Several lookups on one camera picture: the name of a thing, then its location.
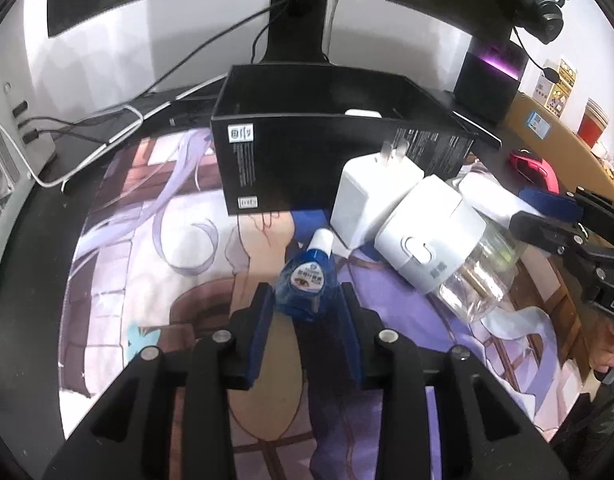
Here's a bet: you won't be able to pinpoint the red cup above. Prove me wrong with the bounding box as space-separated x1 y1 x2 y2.
579 98 610 146

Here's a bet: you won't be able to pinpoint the white paper packet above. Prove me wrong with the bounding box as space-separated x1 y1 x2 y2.
459 169 534 227

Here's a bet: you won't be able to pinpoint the black cardboard box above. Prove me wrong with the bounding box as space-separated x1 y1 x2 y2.
210 64 478 217

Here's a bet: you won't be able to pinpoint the white cable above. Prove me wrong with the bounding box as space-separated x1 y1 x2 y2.
0 104 144 189

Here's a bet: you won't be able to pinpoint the white tower device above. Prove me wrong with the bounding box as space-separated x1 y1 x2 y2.
0 66 58 198

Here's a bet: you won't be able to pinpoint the black monitor stand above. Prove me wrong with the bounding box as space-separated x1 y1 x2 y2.
264 0 334 66

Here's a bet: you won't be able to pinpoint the black monitor cable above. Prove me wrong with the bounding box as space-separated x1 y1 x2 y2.
136 0 300 99

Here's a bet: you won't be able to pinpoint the white charger plug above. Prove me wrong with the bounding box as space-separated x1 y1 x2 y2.
330 141 426 250

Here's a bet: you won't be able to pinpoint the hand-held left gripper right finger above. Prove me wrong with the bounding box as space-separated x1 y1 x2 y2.
337 282 570 480

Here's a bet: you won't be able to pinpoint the black speaker with purple light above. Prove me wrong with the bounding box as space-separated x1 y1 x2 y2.
454 37 530 127

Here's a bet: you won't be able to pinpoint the black headphone cable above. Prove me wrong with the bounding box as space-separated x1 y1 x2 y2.
512 27 564 85

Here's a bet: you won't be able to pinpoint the person's right hand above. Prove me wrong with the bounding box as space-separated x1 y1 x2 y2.
591 321 614 386

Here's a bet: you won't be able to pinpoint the printed desk mat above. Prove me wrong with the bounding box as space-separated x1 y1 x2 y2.
59 127 605 457

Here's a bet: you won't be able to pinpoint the yellow sticker card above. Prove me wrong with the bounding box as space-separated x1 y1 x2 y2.
536 56 578 121

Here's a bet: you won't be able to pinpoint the red computer mouse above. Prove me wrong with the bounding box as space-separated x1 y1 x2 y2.
509 150 558 192

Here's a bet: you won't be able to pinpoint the black headphones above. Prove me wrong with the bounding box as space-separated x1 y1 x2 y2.
512 0 570 45

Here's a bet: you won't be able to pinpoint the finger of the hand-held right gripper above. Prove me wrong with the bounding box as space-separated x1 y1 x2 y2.
509 211 595 262
518 186 614 228

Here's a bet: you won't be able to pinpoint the blue eye drop bottle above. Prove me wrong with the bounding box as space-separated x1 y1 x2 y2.
274 228 334 322

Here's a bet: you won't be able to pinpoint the brown cardboard box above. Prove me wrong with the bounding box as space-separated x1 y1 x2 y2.
504 91 614 202

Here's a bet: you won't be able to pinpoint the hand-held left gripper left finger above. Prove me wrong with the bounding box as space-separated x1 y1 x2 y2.
42 282 276 480

